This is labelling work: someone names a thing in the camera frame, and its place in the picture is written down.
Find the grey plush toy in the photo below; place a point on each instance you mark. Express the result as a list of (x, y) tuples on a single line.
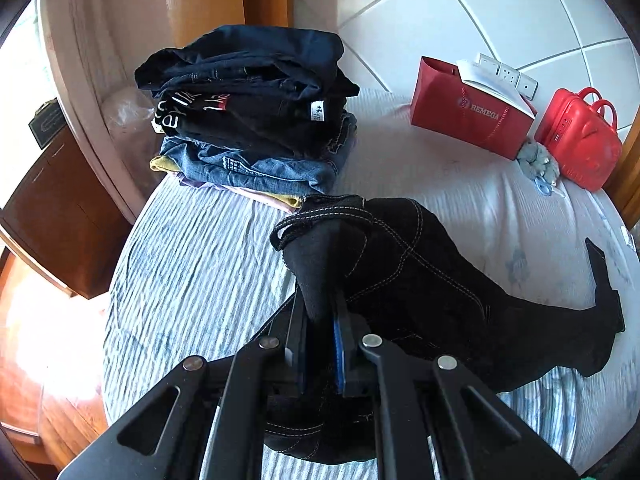
[(537, 163)]

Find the stack of folded clothes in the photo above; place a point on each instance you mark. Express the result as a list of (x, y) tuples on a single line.
[(262, 108)]

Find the white booklet in bag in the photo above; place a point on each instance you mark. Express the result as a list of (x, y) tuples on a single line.
[(481, 79)]

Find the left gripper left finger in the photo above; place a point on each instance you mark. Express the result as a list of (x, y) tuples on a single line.
[(204, 419)]

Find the black jeans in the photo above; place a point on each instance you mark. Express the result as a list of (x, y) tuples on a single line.
[(392, 262)]

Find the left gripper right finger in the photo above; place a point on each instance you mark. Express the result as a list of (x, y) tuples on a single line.
[(435, 419)]

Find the brown wooden nightstand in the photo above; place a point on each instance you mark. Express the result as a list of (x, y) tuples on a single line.
[(63, 218)]

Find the white wall socket panel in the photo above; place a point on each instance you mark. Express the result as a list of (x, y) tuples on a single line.
[(525, 85)]

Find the red Bemega paper bag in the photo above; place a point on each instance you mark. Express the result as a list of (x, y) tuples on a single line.
[(442, 103)]

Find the striped white bed sheet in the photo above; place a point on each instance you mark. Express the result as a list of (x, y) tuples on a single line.
[(198, 275)]

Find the red bear suitcase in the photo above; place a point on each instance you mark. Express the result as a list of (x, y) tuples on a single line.
[(579, 129)]

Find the blue handled scissors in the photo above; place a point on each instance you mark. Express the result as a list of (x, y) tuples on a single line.
[(543, 187)]

